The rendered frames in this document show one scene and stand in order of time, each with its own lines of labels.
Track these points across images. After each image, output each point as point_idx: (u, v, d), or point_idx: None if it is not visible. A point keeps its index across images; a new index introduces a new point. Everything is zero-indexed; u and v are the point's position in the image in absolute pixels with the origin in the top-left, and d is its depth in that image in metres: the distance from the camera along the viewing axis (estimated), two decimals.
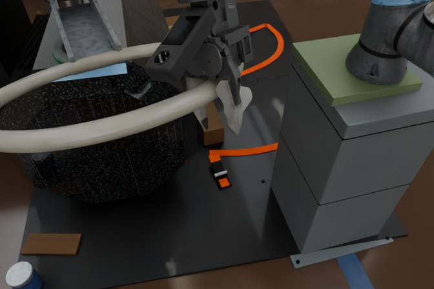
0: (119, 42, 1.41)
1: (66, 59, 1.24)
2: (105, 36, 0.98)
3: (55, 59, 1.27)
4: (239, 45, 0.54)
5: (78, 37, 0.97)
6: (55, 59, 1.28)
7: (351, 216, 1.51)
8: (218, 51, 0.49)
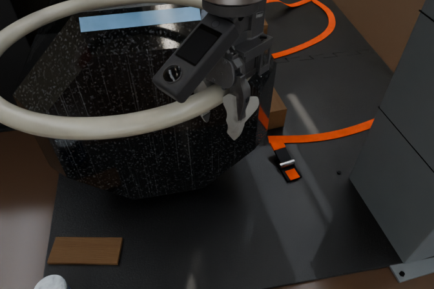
0: None
1: None
2: None
3: None
4: (258, 55, 0.51)
5: None
6: None
7: None
8: (233, 69, 0.46)
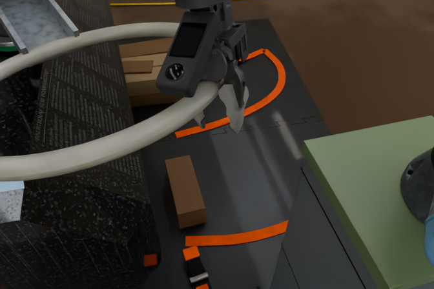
0: (19, 129, 0.87)
1: None
2: (53, 17, 0.87)
3: None
4: (236, 44, 0.53)
5: (20, 20, 0.86)
6: None
7: None
8: (224, 57, 0.48)
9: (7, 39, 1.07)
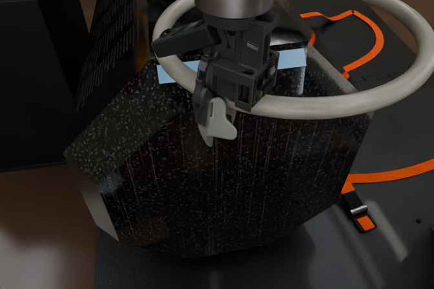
0: None
1: None
2: None
3: None
4: (243, 88, 0.45)
5: None
6: None
7: None
8: (198, 68, 0.47)
9: None
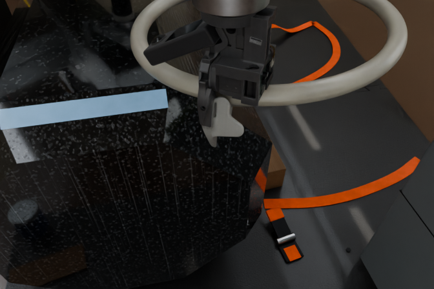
0: None
1: None
2: None
3: None
4: (248, 84, 0.46)
5: None
6: None
7: None
8: (199, 71, 0.46)
9: None
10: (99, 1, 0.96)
